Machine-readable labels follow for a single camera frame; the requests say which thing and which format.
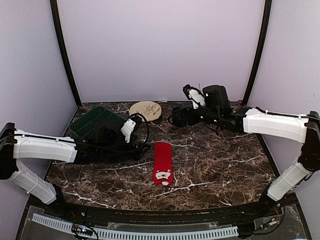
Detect white slotted cable duct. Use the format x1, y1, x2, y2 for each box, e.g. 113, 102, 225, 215
31, 213, 239, 240

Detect black frame post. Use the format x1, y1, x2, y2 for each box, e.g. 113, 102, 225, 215
49, 0, 82, 108
242, 0, 273, 106

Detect dark blue mug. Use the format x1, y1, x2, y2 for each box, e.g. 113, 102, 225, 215
167, 110, 175, 126

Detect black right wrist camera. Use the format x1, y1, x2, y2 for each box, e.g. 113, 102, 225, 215
182, 84, 231, 111

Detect red santa sock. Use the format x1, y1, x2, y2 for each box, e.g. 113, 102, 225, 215
153, 142, 174, 186

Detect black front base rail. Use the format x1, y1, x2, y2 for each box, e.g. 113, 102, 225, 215
19, 193, 305, 227

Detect black left frame post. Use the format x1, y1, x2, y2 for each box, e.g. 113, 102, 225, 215
49, 0, 82, 108

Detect green divided plastic tray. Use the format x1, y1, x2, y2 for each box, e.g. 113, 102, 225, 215
68, 106, 126, 138

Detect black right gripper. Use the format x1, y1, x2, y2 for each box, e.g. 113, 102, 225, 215
174, 104, 221, 127

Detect beige floral ceramic plate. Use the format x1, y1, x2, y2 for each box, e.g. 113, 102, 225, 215
129, 101, 162, 122

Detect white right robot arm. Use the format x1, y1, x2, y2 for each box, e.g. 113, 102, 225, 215
168, 106, 320, 217

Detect black right frame post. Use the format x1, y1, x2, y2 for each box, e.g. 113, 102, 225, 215
242, 0, 273, 106

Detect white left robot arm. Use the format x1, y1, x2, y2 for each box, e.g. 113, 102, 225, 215
0, 122, 151, 218

